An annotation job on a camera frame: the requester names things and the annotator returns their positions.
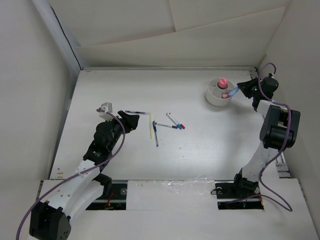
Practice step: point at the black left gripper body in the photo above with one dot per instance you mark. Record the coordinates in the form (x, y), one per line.
(117, 131)

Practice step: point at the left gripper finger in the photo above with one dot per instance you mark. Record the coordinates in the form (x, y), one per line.
(130, 125)
(128, 117)

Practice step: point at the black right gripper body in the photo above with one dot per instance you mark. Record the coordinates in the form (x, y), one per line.
(258, 92)

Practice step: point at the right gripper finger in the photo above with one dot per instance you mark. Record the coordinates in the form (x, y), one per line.
(248, 92)
(248, 84)

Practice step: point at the pink capped glue bottle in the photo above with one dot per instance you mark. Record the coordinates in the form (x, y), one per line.
(222, 83)

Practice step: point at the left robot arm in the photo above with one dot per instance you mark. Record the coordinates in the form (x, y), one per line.
(52, 219)

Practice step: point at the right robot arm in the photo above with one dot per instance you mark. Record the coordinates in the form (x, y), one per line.
(278, 132)

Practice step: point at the purple pen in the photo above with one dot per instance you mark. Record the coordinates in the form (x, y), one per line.
(137, 112)

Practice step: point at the yellow pen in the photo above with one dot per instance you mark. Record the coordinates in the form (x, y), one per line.
(151, 125)

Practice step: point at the blue ballpoint pen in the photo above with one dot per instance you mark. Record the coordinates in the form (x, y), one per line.
(155, 133)

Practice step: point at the purple tipped marker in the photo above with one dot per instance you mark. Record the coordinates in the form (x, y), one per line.
(166, 126)

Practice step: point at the white round divided container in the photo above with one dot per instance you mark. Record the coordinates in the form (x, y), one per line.
(213, 93)

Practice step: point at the blue capped white marker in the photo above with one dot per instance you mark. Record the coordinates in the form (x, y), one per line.
(173, 121)

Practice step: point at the red capped white marker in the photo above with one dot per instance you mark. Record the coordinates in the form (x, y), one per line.
(177, 121)

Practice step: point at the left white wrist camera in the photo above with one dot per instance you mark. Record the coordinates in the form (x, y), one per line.
(105, 110)

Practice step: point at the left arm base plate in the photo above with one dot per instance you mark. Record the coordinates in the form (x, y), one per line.
(115, 201)

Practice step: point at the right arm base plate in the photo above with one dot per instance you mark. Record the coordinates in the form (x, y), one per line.
(231, 198)

